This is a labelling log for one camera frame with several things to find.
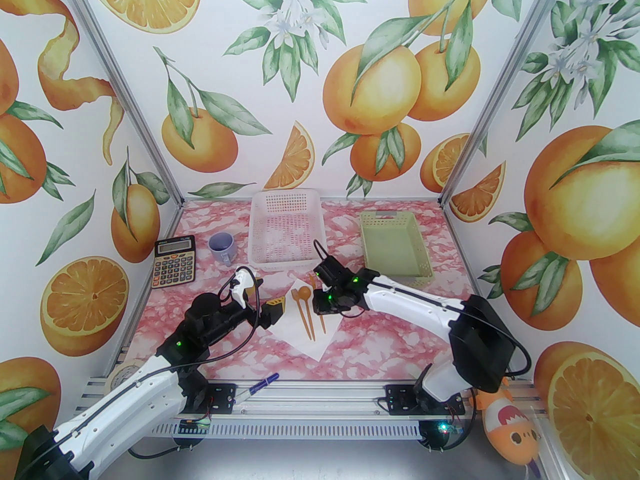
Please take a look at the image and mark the aluminium front rail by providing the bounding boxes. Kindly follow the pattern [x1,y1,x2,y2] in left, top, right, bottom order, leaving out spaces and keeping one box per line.
[82,375,548,441]

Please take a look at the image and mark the white perforated plastic basket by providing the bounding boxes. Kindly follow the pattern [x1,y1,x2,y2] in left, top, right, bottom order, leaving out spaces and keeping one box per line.
[248,189,329,271]

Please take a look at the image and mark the black base cable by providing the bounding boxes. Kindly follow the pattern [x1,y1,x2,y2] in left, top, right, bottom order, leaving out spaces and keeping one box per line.
[419,415,478,455]
[127,435,196,456]

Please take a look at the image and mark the green plastic basket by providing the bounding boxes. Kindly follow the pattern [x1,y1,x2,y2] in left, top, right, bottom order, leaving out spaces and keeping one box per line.
[360,211,435,289]

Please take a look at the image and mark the aluminium frame post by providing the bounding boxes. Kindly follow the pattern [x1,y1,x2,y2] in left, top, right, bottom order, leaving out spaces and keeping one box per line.
[439,0,581,208]
[62,0,185,209]

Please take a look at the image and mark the blue and white pen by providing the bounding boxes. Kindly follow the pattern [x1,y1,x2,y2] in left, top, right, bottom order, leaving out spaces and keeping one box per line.
[234,372,280,405]

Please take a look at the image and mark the beige masking tape roll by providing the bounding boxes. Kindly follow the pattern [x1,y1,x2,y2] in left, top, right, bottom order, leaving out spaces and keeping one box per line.
[109,360,146,391]

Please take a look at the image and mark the white paper napkin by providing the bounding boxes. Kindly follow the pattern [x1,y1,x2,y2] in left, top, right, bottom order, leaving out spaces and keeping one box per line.
[272,278,349,362]

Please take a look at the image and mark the orange fish plush toy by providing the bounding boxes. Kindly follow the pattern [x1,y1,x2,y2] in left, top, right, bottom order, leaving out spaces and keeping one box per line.
[474,375,543,475]

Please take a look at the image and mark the black and gold calculator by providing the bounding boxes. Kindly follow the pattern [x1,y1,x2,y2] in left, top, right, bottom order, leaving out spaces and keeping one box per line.
[151,235,197,289]

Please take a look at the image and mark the purple mug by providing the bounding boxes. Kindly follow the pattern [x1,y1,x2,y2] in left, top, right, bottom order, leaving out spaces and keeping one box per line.
[208,232,236,268]

